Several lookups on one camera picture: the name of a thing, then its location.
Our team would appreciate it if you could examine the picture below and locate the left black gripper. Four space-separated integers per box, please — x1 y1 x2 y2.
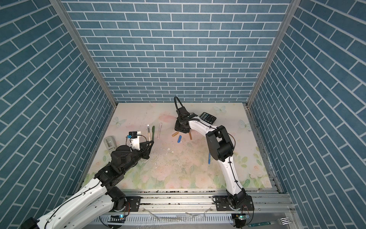
120 140 154 175

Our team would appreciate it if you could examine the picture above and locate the green pen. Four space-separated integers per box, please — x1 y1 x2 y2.
151 126 155 141

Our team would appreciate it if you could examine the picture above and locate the pink pen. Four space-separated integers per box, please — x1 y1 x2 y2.
157 123 163 139

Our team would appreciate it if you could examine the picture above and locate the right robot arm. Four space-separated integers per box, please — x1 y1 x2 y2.
174 107 254 212

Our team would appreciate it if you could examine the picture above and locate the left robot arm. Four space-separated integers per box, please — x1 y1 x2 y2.
20 141 154 229

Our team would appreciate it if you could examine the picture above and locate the black calculator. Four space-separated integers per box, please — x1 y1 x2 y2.
200 112 217 125

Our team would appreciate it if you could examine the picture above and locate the grey stapler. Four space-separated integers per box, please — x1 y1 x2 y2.
104 136 117 154

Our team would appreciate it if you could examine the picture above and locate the metal fork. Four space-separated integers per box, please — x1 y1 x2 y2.
247 217 292 227

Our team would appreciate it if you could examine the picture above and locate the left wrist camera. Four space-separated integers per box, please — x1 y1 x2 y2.
127 131 141 150

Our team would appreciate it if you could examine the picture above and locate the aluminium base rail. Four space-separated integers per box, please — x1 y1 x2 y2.
125 190 295 214

